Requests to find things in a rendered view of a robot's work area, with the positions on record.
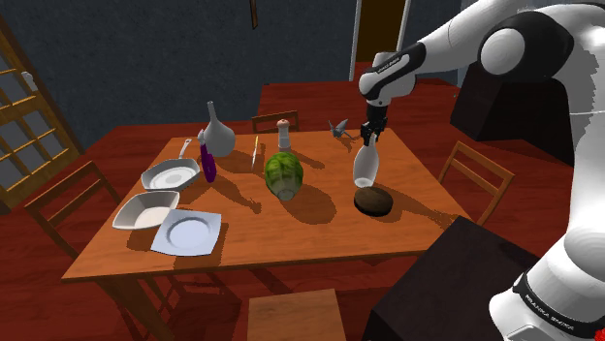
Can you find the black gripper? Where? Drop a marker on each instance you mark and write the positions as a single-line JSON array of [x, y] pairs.
[[376, 115]]

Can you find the grey bird figure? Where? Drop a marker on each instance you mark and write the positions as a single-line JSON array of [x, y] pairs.
[[338, 128]]

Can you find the grey frying pan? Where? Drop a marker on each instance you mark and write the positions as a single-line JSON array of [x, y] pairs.
[[170, 177]]

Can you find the purple bottle with grey top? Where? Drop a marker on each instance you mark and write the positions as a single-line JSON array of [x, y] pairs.
[[208, 165]]

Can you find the wooden chair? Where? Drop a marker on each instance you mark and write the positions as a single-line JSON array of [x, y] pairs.
[[477, 163], [274, 116], [56, 189], [295, 316]]

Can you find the dark brown round loaf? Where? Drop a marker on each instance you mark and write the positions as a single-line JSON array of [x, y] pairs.
[[373, 200]]

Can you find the white-framed doorway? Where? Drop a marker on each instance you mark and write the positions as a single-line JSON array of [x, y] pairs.
[[380, 28]]

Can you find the black armchair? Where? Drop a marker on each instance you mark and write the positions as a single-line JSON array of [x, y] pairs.
[[515, 113]]

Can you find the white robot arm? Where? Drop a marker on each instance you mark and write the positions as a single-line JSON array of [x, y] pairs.
[[583, 245]]

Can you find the wooden glass-paned door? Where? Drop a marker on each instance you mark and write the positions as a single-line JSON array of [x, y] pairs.
[[35, 101]]

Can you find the white square bowl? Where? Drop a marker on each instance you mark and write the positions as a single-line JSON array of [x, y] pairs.
[[144, 212]]

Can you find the white brown-topped pepper mill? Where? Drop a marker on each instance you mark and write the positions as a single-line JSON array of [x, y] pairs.
[[284, 137]]

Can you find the wooden table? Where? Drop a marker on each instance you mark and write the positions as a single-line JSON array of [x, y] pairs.
[[293, 231]]

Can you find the grey long-necked vase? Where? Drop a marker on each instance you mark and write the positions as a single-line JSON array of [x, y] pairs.
[[218, 137]]

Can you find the white bottle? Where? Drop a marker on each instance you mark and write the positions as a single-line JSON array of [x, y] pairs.
[[366, 163]]

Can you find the dark robot stand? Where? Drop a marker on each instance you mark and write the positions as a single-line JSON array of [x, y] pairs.
[[453, 283]]

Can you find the green lettuce head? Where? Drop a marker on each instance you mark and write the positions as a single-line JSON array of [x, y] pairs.
[[283, 174]]

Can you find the white square plate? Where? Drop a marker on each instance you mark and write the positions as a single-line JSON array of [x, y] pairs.
[[186, 234]]

